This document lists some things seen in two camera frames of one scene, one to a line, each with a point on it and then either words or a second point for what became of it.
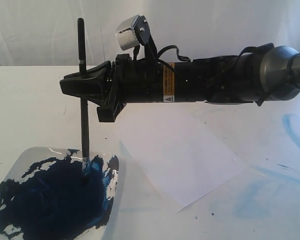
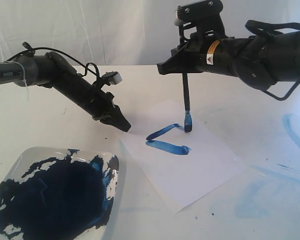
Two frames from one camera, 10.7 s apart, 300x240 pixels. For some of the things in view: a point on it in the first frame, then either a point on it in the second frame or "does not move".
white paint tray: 42,193 does not move
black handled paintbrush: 84,112 -> 188,122
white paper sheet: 186,150 does not move
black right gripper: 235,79 -> 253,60
